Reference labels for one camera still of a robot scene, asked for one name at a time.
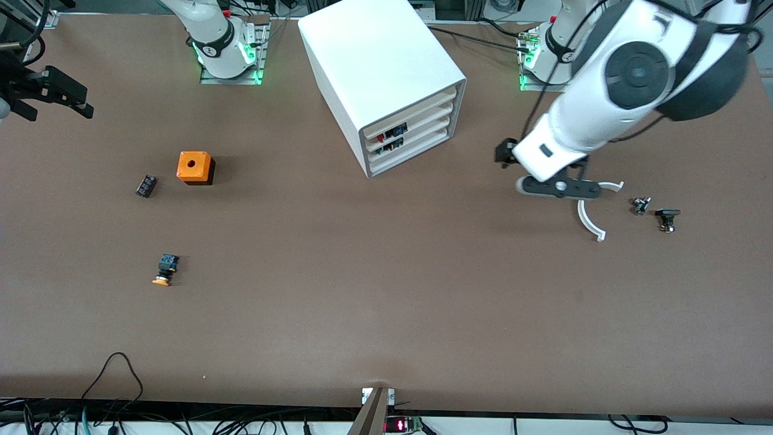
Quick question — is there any orange capped push button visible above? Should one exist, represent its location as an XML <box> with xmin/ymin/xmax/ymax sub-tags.
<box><xmin>152</xmin><ymin>254</ymin><xmax>181</xmax><ymax>287</ymax></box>

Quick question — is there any white semicircular clamp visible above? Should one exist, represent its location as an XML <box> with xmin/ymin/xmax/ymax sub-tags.
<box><xmin>577</xmin><ymin>180</ymin><xmax>625</xmax><ymax>243</ymax></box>

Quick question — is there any orange box with hole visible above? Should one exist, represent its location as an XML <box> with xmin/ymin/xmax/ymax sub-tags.
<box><xmin>176</xmin><ymin>150</ymin><xmax>215</xmax><ymax>186</ymax></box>

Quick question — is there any red display device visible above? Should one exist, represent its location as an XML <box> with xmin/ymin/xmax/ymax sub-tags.
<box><xmin>383</xmin><ymin>416</ymin><xmax>423</xmax><ymax>434</ymax></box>

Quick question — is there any aluminium profile beam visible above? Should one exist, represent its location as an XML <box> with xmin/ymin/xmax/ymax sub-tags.
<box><xmin>347</xmin><ymin>387</ymin><xmax>392</xmax><ymax>435</ymax></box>

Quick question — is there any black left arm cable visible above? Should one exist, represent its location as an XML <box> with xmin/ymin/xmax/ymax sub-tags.
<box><xmin>519</xmin><ymin>0</ymin><xmax>763</xmax><ymax>140</ymax></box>

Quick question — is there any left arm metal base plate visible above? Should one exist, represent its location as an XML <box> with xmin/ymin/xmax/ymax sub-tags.
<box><xmin>518</xmin><ymin>29</ymin><xmax>571</xmax><ymax>92</ymax></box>

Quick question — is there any aluminium corner post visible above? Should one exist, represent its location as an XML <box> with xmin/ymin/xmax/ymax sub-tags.
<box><xmin>17</xmin><ymin>0</ymin><xmax>59</xmax><ymax>28</ymax></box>
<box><xmin>746</xmin><ymin>0</ymin><xmax>773</xmax><ymax>37</ymax></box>

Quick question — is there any thin black table cable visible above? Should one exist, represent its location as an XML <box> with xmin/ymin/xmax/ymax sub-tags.
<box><xmin>425</xmin><ymin>24</ymin><xmax>532</xmax><ymax>53</ymax></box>

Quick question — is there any black switch component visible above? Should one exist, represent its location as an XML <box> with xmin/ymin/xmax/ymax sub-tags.
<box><xmin>655</xmin><ymin>208</ymin><xmax>682</xmax><ymax>234</ymax></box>

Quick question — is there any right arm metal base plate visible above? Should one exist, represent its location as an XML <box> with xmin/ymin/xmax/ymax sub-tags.
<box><xmin>199</xmin><ymin>13</ymin><xmax>271</xmax><ymax>85</ymax></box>

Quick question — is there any black looped cable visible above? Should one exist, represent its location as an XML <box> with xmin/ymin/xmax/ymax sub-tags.
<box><xmin>80</xmin><ymin>352</ymin><xmax>144</xmax><ymax>417</ymax></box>

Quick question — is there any black coiled floor cable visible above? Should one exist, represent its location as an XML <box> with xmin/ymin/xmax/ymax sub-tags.
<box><xmin>607</xmin><ymin>414</ymin><xmax>670</xmax><ymax>435</ymax></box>

